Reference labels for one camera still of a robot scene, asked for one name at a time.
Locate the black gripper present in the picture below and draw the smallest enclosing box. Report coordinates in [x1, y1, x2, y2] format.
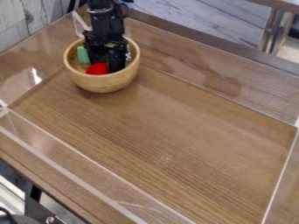
[82, 31, 128, 73]

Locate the red round fruit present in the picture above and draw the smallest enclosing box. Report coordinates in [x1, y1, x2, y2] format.
[85, 63, 108, 75]

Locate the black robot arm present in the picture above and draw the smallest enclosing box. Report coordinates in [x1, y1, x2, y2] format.
[82, 0, 128, 73]

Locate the green sponge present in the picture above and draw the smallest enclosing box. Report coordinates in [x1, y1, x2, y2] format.
[76, 44, 130, 65]

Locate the wooden bowl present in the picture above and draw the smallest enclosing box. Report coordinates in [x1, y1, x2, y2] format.
[62, 38, 141, 93]

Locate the metal table leg background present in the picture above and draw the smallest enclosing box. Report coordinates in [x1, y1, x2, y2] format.
[260, 9, 294, 55]

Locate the black table leg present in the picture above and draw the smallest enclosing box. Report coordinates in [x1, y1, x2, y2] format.
[24, 185, 65, 224]

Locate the clear acrylic tray wall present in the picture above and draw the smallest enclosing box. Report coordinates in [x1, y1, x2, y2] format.
[0, 101, 194, 224]

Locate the black cable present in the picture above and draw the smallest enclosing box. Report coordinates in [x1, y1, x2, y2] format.
[0, 206, 16, 224]

